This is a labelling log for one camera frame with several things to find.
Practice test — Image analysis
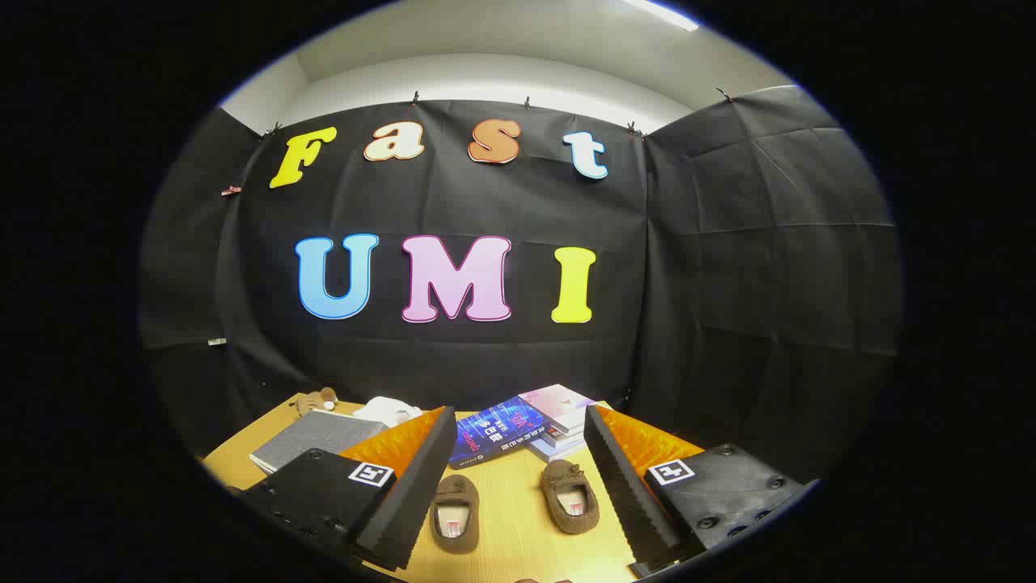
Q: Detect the brown plush toy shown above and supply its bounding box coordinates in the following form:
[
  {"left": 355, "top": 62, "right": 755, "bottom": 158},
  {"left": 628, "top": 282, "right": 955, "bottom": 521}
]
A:
[{"left": 290, "top": 387, "right": 339, "bottom": 417}]

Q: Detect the pale blue book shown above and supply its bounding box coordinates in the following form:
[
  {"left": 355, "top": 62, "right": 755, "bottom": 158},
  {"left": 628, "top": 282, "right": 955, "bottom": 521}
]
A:
[{"left": 526, "top": 437, "right": 588, "bottom": 464}]

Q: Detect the pink cover book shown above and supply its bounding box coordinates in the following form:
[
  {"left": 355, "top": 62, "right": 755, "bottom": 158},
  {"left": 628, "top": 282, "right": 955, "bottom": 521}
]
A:
[{"left": 518, "top": 384, "right": 604, "bottom": 434}]

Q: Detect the black backdrop cloth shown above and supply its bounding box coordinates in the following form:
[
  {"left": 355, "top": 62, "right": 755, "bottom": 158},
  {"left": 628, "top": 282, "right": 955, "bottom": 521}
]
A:
[{"left": 138, "top": 85, "right": 903, "bottom": 487}]

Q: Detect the white plush toy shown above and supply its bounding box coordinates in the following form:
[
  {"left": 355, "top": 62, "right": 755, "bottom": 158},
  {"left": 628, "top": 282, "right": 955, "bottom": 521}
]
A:
[{"left": 353, "top": 396, "right": 423, "bottom": 428}]

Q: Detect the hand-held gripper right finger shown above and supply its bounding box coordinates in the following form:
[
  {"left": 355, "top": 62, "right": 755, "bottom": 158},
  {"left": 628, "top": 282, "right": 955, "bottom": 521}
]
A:
[{"left": 583, "top": 403, "right": 814, "bottom": 579}]

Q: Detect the brown fuzzy shoe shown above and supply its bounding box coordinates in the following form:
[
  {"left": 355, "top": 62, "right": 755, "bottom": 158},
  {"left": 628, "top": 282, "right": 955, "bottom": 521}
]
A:
[
  {"left": 429, "top": 474, "right": 481, "bottom": 555},
  {"left": 540, "top": 459, "right": 601, "bottom": 535}
]

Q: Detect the grey fabric storage box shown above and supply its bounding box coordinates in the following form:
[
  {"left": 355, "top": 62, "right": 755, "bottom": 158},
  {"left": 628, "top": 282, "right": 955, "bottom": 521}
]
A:
[{"left": 248, "top": 409, "right": 389, "bottom": 475}]

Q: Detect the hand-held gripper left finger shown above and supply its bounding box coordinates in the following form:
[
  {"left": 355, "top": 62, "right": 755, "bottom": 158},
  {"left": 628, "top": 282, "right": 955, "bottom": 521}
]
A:
[{"left": 239, "top": 405, "right": 459, "bottom": 572}]

